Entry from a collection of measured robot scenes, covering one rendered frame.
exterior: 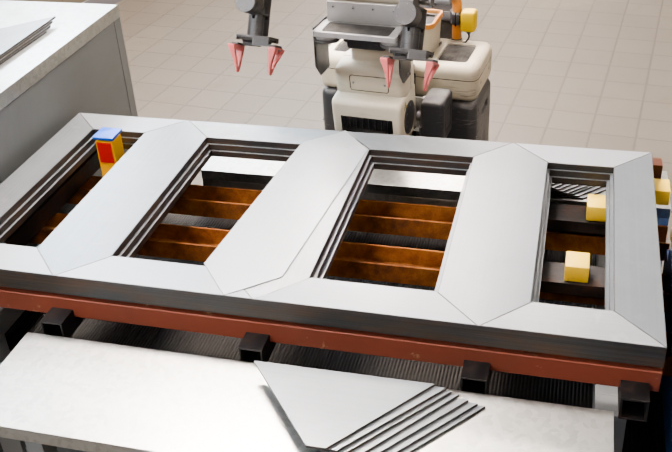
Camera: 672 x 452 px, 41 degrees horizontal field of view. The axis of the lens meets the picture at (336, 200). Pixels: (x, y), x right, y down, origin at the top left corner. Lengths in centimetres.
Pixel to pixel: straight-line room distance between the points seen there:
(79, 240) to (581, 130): 279
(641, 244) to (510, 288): 32
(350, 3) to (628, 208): 101
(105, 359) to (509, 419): 81
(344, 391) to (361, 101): 123
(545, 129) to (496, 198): 225
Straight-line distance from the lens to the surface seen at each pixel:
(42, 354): 199
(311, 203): 211
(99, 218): 217
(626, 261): 195
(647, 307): 183
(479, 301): 180
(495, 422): 172
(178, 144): 244
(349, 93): 278
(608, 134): 434
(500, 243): 196
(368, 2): 263
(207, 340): 224
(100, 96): 289
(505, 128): 434
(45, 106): 263
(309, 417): 167
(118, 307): 198
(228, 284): 188
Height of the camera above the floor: 196
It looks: 31 degrees down
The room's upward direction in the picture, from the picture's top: 4 degrees counter-clockwise
